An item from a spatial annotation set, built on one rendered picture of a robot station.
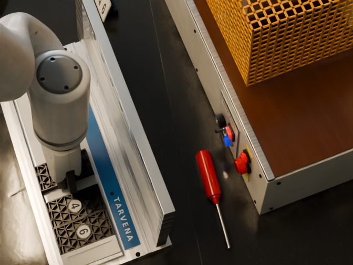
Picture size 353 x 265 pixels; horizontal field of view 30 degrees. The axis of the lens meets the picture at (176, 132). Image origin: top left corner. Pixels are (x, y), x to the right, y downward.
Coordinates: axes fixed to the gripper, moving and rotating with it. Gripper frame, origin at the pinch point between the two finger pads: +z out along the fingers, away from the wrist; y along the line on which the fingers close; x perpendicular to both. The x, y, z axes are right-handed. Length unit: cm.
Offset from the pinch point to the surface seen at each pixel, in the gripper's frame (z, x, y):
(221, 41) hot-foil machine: -21.3, 28.3, -4.7
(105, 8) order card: -3.0, 17.2, -28.6
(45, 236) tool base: 3.7, -5.9, 10.1
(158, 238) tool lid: -7.0, 10.3, 19.3
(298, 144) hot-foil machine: -22.1, 32.2, 16.0
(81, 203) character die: 1.1, 1.3, 7.1
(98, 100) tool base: 0.5, 10.4, -11.3
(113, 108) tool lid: -7.0, 10.8, -5.1
